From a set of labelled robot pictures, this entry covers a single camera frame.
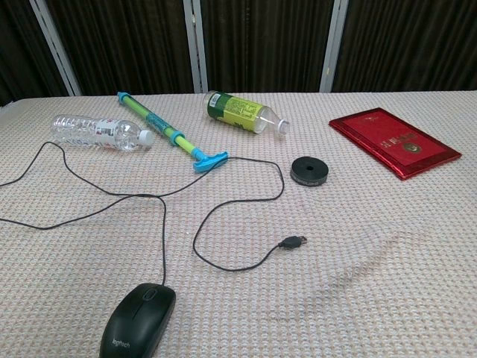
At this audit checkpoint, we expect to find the thin black cord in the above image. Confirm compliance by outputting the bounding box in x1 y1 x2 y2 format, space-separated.
0 140 309 286

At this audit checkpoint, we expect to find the black computer mouse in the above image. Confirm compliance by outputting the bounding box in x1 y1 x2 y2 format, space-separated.
98 283 177 358

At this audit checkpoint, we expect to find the green label plastic bottle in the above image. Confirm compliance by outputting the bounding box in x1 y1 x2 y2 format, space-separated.
203 90 291 137

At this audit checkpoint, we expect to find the black tape roll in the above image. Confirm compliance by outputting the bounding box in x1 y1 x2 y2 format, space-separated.
290 157 329 187

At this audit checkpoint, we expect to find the green blue toy water pump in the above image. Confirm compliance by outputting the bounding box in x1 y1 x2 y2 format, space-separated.
116 91 230 175

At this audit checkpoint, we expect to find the beige woven tablecloth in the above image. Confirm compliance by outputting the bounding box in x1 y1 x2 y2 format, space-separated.
0 91 477 358

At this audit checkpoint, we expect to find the dark screen panel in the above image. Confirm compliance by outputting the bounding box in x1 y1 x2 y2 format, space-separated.
46 0 197 96
200 0 335 94
331 0 477 93
0 0 72 107

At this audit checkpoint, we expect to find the clear plastic water bottle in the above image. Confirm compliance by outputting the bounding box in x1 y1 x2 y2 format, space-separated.
50 114 156 153

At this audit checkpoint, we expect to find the red certificate booklet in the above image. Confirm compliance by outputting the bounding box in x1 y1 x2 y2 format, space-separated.
328 107 463 181

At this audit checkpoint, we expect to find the white screen frame post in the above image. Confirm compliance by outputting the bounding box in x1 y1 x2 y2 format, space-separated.
184 0 209 94
319 0 350 93
28 0 82 97

